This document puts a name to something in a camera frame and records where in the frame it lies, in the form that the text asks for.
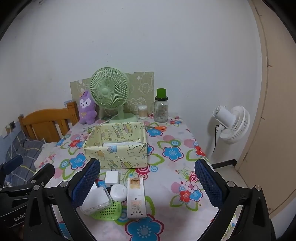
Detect clear plastic box white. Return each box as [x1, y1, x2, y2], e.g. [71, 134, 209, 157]
[80, 183, 113, 216]

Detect white cube charger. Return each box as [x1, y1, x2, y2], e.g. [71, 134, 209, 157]
[105, 170, 119, 187]

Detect white oval earbuds case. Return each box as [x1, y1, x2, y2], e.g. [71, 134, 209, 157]
[110, 184, 127, 202]

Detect green perforated speaker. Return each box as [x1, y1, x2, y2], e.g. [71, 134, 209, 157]
[90, 201, 122, 221]

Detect white long rectangular box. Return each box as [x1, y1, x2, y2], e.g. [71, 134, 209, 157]
[127, 177, 147, 219]

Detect grey plaid bedding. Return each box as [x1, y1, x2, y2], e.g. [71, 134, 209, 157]
[1, 131, 44, 187]

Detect floral tablecloth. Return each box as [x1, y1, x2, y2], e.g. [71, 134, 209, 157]
[34, 115, 218, 240]

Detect wooden chair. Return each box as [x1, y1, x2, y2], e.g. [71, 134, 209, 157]
[18, 101, 79, 143]

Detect yellow cartoon fabric box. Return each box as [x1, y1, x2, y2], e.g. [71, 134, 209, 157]
[83, 121, 148, 169]

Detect white standing fan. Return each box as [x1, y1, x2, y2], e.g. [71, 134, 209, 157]
[206, 105, 251, 158]

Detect purple plush toy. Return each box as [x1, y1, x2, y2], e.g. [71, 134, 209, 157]
[78, 90, 97, 125]

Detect glass jar green lid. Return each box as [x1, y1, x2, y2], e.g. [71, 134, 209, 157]
[154, 88, 169, 123]

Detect cotton swab container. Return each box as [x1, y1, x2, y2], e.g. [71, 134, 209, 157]
[138, 105, 148, 119]

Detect green desk fan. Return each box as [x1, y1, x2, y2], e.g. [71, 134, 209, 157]
[89, 67, 138, 123]

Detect beige cartoon board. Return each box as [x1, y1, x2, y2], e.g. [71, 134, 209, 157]
[70, 71, 155, 114]

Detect orange handled scissors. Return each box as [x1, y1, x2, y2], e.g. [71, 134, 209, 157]
[146, 126, 167, 132]

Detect white fan power cable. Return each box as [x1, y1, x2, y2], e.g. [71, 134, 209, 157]
[83, 114, 121, 132]

